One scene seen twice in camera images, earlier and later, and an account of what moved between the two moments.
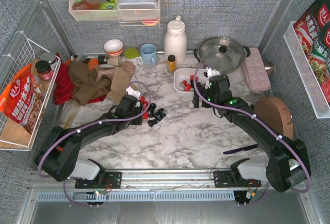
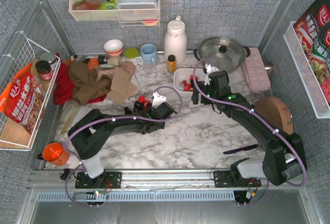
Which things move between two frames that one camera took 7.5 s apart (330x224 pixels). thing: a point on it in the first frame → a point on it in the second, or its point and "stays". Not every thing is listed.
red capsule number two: [187, 87] stays
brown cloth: [86, 87] stays
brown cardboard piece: [120, 82] stays
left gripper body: [144, 109] → [139, 106]
